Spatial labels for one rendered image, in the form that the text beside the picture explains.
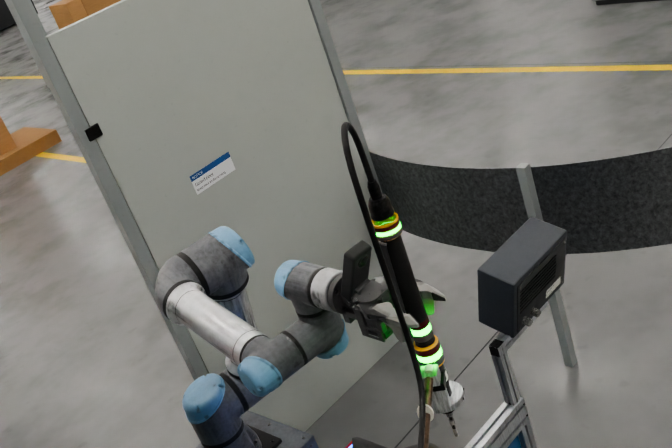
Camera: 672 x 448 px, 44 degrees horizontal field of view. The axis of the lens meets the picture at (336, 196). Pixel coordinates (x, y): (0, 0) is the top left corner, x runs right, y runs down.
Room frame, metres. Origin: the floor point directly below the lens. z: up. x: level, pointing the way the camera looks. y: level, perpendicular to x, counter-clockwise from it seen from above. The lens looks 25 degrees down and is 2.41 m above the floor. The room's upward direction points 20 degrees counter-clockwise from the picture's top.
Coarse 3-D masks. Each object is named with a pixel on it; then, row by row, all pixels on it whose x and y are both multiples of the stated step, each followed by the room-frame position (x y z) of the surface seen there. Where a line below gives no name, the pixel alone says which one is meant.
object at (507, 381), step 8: (496, 344) 1.74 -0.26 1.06; (496, 360) 1.74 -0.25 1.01; (504, 360) 1.73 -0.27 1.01; (496, 368) 1.75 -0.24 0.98; (504, 368) 1.73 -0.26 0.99; (504, 376) 1.73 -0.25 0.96; (512, 376) 1.74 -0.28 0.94; (504, 384) 1.74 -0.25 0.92; (512, 384) 1.74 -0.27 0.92; (504, 392) 1.74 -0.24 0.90; (512, 392) 1.73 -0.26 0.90; (504, 400) 1.75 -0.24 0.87; (512, 400) 1.73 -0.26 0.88
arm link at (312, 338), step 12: (324, 312) 1.31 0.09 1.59; (300, 324) 1.32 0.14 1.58; (312, 324) 1.32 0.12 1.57; (324, 324) 1.31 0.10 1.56; (336, 324) 1.32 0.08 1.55; (300, 336) 1.30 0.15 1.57; (312, 336) 1.30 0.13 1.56; (324, 336) 1.31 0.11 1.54; (336, 336) 1.32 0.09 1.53; (312, 348) 1.29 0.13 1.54; (324, 348) 1.31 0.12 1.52; (336, 348) 1.31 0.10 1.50
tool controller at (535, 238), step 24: (528, 240) 1.86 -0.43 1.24; (552, 240) 1.84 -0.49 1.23; (504, 264) 1.79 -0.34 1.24; (528, 264) 1.77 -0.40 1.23; (552, 264) 1.83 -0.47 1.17; (480, 288) 1.80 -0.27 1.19; (504, 288) 1.74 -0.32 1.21; (528, 288) 1.76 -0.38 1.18; (552, 288) 1.85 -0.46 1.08; (480, 312) 1.82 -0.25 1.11; (504, 312) 1.76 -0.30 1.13; (528, 312) 1.78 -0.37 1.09
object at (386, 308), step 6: (378, 306) 1.15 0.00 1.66; (384, 306) 1.15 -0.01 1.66; (390, 306) 1.14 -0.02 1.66; (384, 312) 1.13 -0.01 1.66; (390, 312) 1.12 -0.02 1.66; (390, 318) 1.11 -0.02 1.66; (396, 318) 1.10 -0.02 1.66; (408, 318) 1.09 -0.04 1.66; (414, 318) 1.09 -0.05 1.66; (390, 324) 1.11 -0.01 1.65; (396, 324) 1.10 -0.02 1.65; (408, 324) 1.09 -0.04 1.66; (414, 324) 1.08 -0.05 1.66; (396, 330) 1.12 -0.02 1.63; (396, 336) 1.13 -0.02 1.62; (402, 336) 1.11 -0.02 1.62; (402, 342) 1.11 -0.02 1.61
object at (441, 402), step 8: (424, 376) 1.09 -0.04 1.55; (432, 376) 1.08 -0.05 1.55; (440, 376) 1.10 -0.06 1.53; (440, 384) 1.09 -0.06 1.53; (456, 384) 1.15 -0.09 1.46; (432, 392) 1.10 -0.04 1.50; (440, 392) 1.10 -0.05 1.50; (456, 392) 1.13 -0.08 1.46; (432, 400) 1.11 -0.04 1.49; (440, 400) 1.10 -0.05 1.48; (448, 400) 1.10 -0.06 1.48; (456, 400) 1.11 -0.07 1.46; (432, 408) 1.11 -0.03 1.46; (440, 408) 1.10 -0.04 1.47; (448, 408) 1.10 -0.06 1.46
